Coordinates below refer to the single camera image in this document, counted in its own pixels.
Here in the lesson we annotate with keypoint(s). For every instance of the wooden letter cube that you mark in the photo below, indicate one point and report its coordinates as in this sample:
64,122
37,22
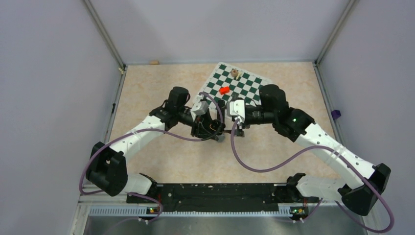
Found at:
234,72

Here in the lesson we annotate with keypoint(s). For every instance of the red toy brick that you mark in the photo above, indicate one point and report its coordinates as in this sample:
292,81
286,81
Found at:
224,90

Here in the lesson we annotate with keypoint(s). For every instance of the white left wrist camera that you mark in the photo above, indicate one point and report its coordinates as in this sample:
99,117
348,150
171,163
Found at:
200,106

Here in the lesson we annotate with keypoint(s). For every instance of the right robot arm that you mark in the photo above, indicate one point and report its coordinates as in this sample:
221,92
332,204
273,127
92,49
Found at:
360,182

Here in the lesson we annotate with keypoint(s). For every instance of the purple object outside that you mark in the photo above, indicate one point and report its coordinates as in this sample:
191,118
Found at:
336,114

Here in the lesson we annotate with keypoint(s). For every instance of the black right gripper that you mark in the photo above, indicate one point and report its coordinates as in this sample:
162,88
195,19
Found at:
239,131

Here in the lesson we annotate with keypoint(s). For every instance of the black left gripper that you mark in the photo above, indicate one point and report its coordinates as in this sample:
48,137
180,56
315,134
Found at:
201,128

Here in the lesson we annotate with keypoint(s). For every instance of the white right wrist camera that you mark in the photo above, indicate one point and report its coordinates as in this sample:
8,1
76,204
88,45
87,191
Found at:
236,110

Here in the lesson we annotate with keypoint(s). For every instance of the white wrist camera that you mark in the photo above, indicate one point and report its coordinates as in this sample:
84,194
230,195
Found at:
236,110
200,106

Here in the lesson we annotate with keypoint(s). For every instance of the green white chessboard mat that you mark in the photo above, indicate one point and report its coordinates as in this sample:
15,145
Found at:
247,87

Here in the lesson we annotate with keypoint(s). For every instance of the black earbud case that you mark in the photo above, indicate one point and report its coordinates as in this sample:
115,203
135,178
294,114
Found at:
217,126

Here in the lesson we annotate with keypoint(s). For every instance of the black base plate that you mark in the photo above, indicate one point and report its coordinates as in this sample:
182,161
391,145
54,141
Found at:
243,197

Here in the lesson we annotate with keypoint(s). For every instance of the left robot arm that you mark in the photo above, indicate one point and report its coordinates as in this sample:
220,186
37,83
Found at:
107,166

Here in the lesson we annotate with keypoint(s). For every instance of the wooden cork piece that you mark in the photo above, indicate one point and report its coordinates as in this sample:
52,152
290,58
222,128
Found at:
154,62

